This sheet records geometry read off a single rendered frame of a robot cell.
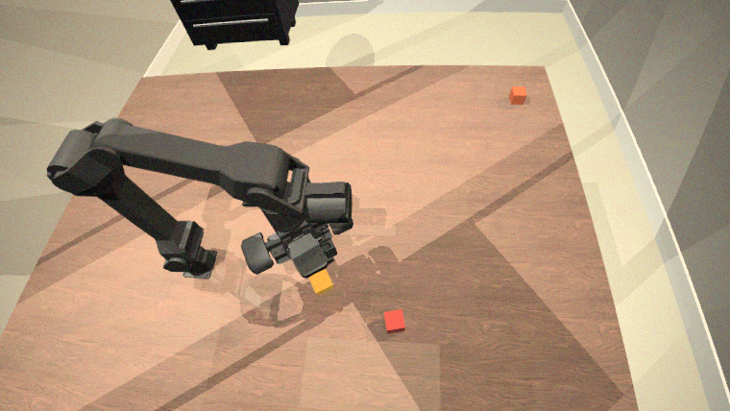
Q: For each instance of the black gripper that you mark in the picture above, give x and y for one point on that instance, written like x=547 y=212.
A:
x=256 y=252

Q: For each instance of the orange cube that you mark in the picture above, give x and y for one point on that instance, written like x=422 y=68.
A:
x=517 y=96

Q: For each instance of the yellow bar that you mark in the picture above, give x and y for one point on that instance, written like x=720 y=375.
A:
x=321 y=282

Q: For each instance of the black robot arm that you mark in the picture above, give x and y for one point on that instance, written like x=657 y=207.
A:
x=89 y=163

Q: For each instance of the red block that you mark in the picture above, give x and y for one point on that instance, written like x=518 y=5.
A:
x=394 y=321

